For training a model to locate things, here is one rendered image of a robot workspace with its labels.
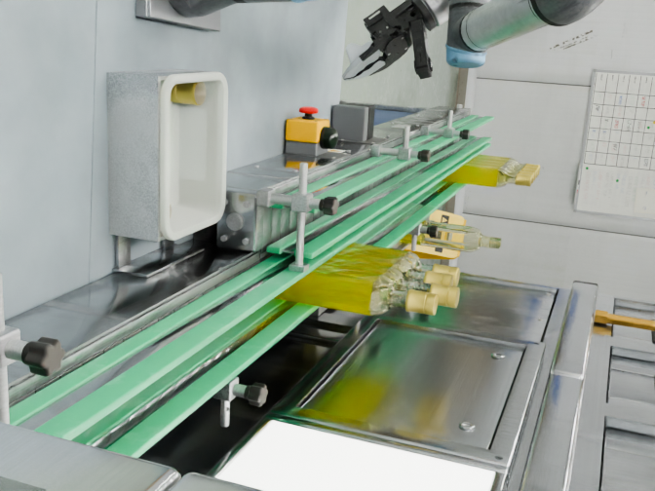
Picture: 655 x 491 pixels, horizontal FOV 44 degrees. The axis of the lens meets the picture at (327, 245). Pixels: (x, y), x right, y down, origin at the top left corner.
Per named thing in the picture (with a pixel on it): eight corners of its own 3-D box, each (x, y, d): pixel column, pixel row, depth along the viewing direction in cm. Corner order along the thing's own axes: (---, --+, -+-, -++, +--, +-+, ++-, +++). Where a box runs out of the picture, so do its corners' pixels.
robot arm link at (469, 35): (644, 17, 111) (482, 72, 158) (651, -64, 110) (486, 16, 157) (570, 6, 108) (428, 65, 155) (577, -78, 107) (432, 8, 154)
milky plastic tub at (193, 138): (111, 236, 111) (166, 245, 108) (108, 70, 105) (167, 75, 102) (176, 212, 127) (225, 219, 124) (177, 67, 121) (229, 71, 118)
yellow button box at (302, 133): (282, 152, 164) (316, 156, 162) (284, 116, 162) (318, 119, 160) (295, 148, 171) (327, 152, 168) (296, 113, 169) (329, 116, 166)
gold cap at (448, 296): (427, 307, 129) (454, 311, 128) (429, 285, 128) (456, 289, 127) (432, 300, 132) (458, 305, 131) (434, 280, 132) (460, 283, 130)
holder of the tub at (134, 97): (109, 272, 113) (158, 281, 110) (106, 71, 105) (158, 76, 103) (173, 244, 128) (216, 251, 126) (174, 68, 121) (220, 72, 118)
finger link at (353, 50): (331, 62, 165) (368, 36, 165) (346, 82, 163) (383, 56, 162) (327, 55, 162) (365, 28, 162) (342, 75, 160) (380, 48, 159)
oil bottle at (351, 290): (261, 297, 132) (387, 320, 125) (262, 264, 130) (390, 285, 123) (276, 287, 137) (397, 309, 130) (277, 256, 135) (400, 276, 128)
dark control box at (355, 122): (328, 138, 189) (363, 142, 186) (330, 104, 187) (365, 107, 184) (340, 134, 197) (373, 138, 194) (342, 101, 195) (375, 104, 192)
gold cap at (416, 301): (404, 314, 124) (432, 319, 123) (406, 291, 124) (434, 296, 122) (409, 308, 128) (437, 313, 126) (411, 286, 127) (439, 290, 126)
